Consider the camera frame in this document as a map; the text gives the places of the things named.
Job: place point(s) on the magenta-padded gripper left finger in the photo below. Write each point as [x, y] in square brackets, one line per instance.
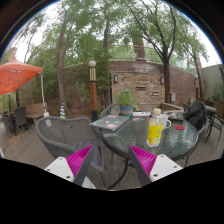
[78, 160]

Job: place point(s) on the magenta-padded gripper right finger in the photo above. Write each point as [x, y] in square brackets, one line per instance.
[145, 160]

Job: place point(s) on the clear bottle with yellow label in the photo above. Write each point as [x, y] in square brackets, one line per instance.
[155, 133]

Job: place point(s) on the white ceramic mug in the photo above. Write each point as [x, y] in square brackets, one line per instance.
[167, 124]

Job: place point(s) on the white printed booklet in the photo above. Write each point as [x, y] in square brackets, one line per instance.
[141, 114]

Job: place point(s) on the flat round red coaster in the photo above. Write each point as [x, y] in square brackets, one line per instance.
[179, 127]

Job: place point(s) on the grey laptop with stickers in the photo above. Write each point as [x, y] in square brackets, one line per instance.
[110, 122]

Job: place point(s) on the blue yellow striped cone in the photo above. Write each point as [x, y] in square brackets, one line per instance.
[62, 111]

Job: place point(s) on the black laptop with stickers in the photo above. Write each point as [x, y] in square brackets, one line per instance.
[176, 117]

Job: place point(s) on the green plant in blue pot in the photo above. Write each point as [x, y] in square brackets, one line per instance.
[126, 108]

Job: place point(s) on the wooden bench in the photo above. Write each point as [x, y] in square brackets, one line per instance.
[35, 111]

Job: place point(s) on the dark metal patio chair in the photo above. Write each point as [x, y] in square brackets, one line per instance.
[20, 116]
[216, 125]

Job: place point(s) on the dark round patio table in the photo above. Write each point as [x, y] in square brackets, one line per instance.
[210, 109]

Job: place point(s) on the orange canopy tent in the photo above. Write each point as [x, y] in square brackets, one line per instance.
[16, 75]

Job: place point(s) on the wooden lamp post with globe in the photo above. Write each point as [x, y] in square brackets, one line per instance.
[93, 96]

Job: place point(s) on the grey wall box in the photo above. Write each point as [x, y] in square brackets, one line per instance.
[173, 97]

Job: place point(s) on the black wall lantern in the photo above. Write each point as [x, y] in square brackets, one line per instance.
[162, 80]
[115, 78]

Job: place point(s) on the slim wooden lamp post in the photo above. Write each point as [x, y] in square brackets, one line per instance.
[197, 90]

